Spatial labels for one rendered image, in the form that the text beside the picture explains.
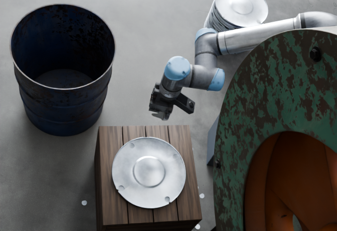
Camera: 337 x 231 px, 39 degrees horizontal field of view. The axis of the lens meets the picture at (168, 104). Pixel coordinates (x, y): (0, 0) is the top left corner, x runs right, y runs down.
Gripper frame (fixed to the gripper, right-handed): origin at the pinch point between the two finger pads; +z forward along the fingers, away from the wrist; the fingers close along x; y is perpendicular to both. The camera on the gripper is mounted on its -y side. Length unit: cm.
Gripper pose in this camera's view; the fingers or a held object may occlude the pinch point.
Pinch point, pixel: (165, 117)
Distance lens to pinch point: 177.4
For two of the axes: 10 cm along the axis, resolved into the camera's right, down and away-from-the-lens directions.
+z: -1.9, 4.7, 8.6
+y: -9.7, -2.1, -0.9
